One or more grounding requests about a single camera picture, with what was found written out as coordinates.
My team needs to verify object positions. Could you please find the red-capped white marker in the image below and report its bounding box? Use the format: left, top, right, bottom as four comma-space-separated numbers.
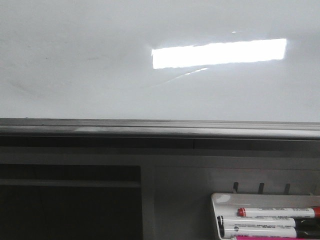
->
237, 206, 320, 219

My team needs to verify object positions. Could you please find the black-capped white marker upper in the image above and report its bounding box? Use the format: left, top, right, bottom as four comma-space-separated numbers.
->
216, 214, 320, 228

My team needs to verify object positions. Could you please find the grey metal whiteboard stand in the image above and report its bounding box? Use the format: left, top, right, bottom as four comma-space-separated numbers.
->
0, 136, 320, 240

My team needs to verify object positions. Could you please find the pink marker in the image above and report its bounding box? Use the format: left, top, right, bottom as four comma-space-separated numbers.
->
230, 236, 320, 240

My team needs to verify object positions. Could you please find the black-capped white marker lower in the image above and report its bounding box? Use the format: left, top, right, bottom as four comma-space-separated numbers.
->
218, 224, 320, 239

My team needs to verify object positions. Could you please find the large white whiteboard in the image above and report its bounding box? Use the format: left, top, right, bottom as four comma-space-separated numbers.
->
0, 0, 320, 122

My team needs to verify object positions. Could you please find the white plastic marker tray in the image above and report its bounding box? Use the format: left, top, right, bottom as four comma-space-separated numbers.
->
211, 193, 320, 240

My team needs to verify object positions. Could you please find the grey aluminium whiteboard ledge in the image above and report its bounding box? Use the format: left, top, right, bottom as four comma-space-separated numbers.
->
0, 118, 320, 141

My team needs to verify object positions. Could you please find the black-capped white marker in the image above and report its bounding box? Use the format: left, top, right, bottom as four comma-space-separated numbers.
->
218, 224, 320, 239
216, 214, 320, 228

